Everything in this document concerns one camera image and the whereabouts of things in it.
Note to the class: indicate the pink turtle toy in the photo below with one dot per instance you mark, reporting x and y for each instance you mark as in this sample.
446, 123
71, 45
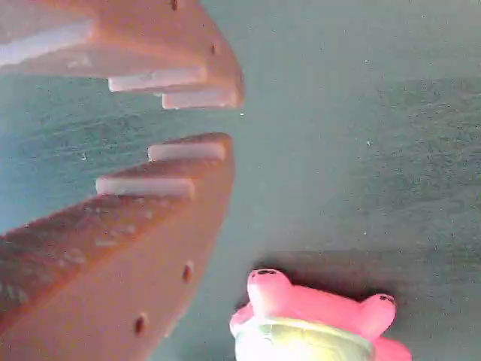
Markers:
312, 304

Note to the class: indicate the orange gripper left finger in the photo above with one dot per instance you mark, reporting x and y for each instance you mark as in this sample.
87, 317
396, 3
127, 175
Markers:
112, 270

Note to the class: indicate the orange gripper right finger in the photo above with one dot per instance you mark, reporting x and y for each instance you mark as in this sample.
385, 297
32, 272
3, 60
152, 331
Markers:
150, 41

